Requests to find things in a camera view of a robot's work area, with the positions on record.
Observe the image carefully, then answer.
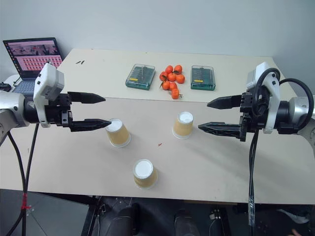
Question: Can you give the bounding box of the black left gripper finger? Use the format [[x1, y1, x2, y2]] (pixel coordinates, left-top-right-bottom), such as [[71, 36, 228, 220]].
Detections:
[[67, 91, 106, 104], [69, 118, 113, 133]]

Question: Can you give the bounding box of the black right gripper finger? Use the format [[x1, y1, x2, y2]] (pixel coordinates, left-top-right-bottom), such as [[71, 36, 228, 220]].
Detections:
[[206, 94, 243, 110], [197, 116, 247, 143]]

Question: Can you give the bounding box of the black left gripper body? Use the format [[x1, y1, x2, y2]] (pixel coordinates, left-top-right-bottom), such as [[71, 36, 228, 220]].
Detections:
[[45, 93, 74, 128]]

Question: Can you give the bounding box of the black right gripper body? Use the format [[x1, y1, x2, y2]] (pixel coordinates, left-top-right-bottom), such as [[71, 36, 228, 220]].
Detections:
[[240, 90, 270, 133]]

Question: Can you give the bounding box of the green clear bit box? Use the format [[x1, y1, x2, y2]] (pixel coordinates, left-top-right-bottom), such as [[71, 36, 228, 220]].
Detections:
[[125, 63, 157, 91], [190, 64, 217, 91]]

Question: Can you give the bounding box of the brown paper cup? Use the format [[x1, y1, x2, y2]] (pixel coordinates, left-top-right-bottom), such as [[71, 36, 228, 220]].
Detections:
[[105, 118, 132, 148], [172, 111, 194, 140], [132, 159, 159, 190]]

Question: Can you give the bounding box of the white round side table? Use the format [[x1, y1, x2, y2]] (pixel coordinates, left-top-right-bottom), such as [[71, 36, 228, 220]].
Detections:
[[0, 74, 24, 93]]

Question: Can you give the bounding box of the open laptop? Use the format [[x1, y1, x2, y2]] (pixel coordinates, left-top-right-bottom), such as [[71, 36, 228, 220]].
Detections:
[[2, 37, 63, 94]]

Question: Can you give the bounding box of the red tape wrap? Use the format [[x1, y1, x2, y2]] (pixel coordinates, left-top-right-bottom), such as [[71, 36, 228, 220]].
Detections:
[[20, 193, 32, 210]]

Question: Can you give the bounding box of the black box with white label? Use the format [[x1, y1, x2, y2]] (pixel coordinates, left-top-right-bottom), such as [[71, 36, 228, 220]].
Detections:
[[208, 207, 232, 236]]

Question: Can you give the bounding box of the dark rounded shape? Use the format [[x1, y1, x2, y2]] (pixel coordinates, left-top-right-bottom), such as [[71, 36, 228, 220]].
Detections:
[[111, 205, 139, 236], [174, 208, 198, 236]]

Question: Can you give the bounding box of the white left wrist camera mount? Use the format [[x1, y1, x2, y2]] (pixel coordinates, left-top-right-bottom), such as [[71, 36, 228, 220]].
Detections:
[[32, 62, 65, 128]]

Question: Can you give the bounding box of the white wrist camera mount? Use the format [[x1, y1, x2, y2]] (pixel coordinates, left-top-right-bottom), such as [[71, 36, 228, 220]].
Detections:
[[246, 61, 282, 135], [32, 62, 65, 128]]

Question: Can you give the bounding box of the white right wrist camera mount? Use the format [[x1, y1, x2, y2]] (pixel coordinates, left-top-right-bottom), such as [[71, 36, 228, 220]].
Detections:
[[246, 61, 282, 135]]

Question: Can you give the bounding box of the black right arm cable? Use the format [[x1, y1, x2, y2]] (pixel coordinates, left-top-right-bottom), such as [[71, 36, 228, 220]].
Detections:
[[247, 67, 315, 236]]

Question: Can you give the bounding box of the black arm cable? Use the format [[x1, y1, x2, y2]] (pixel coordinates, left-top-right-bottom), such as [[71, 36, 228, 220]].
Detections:
[[20, 122, 40, 236], [247, 67, 315, 236], [4, 131, 27, 236]]

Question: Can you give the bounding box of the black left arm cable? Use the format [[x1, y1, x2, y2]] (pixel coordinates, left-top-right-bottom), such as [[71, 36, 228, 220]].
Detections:
[[4, 131, 27, 236], [20, 122, 40, 236]]

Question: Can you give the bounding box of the black table frame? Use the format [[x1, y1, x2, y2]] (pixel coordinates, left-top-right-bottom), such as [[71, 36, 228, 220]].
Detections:
[[43, 192, 105, 236]]

